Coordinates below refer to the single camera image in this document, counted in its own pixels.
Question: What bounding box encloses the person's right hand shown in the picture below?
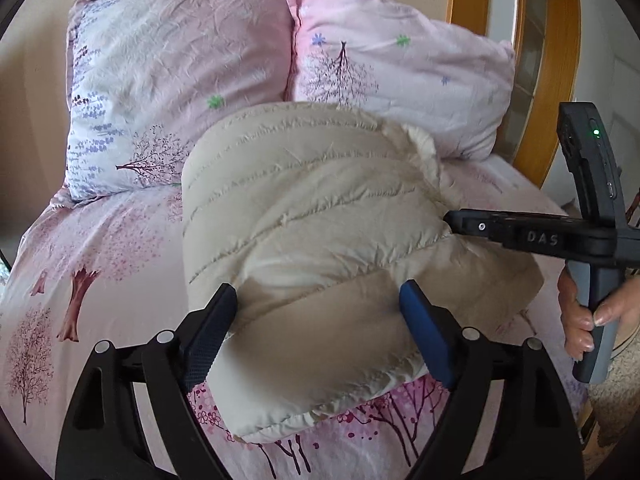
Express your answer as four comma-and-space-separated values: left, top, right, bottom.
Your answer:
557, 265, 640, 362

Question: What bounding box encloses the pink pillow bare tree print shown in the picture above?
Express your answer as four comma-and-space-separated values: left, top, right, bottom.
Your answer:
280, 0, 516, 163

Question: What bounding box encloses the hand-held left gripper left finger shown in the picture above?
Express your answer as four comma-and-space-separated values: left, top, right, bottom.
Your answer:
55, 282, 238, 480

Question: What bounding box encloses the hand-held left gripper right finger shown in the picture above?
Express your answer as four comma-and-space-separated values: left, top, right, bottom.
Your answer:
399, 280, 586, 480

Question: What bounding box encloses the pink tree print bed sheet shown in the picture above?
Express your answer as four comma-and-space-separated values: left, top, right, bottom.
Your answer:
0, 152, 591, 480

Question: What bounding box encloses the glass panelled door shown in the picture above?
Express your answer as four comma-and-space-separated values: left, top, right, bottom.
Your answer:
510, 0, 547, 161

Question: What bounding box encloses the pink pillow blue sprig print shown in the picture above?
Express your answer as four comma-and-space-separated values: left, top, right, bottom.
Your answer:
65, 0, 296, 206

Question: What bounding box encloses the wooden headboard frame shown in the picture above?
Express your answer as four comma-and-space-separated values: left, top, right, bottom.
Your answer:
447, 0, 583, 188

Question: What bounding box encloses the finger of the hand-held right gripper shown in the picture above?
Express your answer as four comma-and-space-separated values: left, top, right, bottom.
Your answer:
443, 208, 505, 247

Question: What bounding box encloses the beige quilted puffer jacket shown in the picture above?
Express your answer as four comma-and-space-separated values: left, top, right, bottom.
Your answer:
181, 102, 546, 445

